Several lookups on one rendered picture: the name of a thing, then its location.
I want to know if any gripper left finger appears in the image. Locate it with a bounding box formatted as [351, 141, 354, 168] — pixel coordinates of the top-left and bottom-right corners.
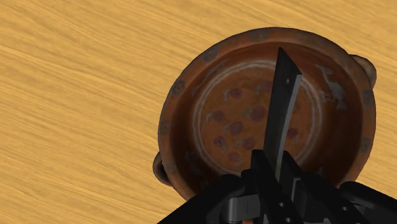
[157, 149, 304, 224]

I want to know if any brown painted clay bowl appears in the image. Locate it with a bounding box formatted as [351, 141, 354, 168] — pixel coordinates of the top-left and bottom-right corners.
[151, 27, 378, 202]

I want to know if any black knife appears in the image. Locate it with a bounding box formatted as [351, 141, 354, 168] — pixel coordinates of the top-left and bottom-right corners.
[263, 46, 303, 184]

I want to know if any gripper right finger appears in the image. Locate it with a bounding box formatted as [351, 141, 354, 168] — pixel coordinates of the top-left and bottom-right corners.
[279, 150, 397, 224]

